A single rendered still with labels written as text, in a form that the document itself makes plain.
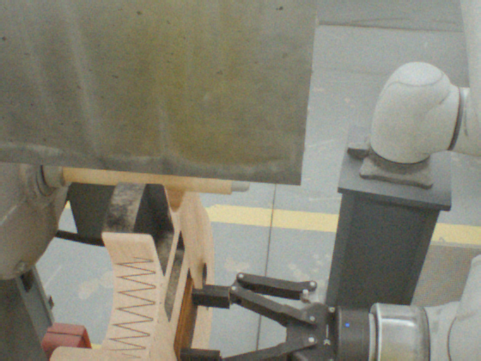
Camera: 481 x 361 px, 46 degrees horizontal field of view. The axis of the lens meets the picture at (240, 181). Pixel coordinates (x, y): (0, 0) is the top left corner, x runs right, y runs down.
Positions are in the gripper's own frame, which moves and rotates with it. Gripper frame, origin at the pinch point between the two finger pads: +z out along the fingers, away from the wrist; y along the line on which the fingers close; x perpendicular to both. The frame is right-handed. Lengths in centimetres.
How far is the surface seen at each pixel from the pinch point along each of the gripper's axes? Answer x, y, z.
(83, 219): -14.8, 24.3, 24.1
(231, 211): -126, 113, 16
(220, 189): 15.6, 8.0, -3.3
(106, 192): -8.2, 25.3, 19.1
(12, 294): -19.3, 11.7, 33.2
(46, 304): -38, 20, 36
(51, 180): 15.9, 7.4, 14.8
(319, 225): -126, 109, -21
